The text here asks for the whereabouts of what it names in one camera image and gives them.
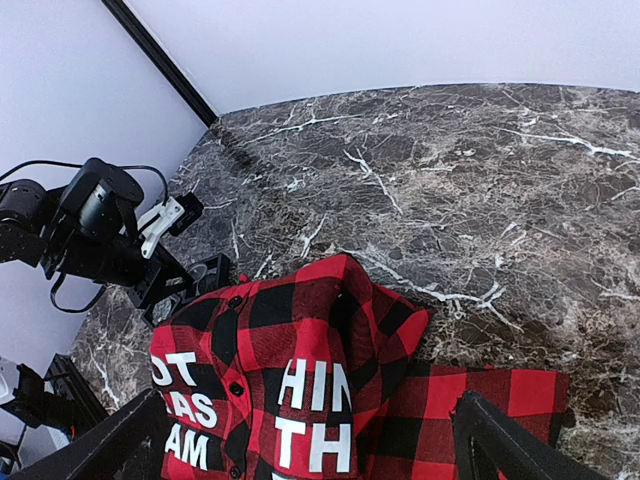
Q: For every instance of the black vertical frame post left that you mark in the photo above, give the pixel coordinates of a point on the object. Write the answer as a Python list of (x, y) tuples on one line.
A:
[(161, 60)]

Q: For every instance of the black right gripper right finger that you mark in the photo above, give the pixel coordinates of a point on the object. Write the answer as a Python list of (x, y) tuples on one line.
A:
[(488, 444)]

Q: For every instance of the red black plaid shirt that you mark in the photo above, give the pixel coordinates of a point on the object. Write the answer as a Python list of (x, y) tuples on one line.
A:
[(310, 376)]

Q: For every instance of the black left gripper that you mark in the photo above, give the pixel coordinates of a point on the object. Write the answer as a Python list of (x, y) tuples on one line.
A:
[(93, 234)]

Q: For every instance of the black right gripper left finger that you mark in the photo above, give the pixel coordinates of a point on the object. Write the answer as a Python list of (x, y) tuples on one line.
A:
[(104, 450)]

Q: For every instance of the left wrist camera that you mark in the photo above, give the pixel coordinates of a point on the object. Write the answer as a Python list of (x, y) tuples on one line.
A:
[(174, 216)]

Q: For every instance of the round silver brooch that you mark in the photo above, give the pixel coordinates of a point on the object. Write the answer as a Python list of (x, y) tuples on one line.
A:
[(163, 310)]

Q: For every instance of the small black box lid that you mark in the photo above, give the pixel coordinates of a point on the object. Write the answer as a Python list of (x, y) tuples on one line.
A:
[(208, 275)]

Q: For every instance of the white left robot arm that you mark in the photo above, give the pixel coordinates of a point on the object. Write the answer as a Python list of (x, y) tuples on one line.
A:
[(26, 209)]

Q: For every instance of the small black open box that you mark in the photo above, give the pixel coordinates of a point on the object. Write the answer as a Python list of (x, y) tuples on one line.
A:
[(146, 316)]

